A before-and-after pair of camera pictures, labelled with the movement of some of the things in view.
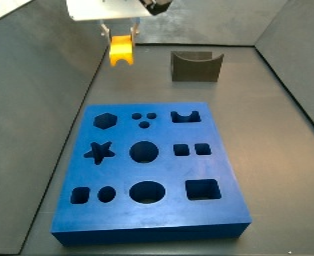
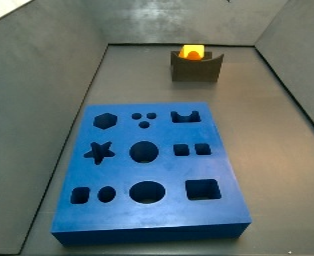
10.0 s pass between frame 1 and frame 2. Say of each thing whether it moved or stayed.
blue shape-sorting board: stayed
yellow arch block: moved
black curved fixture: stayed
